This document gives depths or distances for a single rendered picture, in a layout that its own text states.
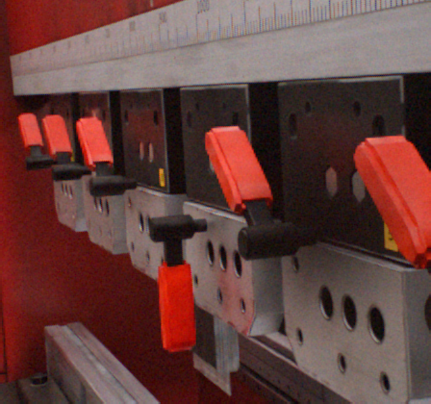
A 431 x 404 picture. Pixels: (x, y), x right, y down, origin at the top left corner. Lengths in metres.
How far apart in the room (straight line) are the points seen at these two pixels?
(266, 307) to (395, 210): 0.28
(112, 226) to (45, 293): 0.72
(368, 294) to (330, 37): 0.13
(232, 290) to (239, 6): 0.19
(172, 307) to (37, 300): 1.03
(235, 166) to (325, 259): 0.08
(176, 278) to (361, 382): 0.24
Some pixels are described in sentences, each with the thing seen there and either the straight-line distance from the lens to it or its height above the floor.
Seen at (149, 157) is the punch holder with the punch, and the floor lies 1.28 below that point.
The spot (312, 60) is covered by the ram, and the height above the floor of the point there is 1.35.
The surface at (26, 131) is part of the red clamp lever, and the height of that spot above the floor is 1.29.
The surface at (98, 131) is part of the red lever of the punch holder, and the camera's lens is 0.99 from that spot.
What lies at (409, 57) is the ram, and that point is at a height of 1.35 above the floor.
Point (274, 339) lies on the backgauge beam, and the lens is 1.47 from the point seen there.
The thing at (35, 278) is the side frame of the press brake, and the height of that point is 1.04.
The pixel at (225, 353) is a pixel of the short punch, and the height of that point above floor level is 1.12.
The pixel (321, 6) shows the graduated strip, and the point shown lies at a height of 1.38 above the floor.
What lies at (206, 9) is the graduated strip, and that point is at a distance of 0.73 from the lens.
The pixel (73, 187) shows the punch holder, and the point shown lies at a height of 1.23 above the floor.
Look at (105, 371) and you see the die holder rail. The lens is 1.44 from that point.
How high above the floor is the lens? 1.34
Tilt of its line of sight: 7 degrees down
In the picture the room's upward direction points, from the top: 4 degrees counter-clockwise
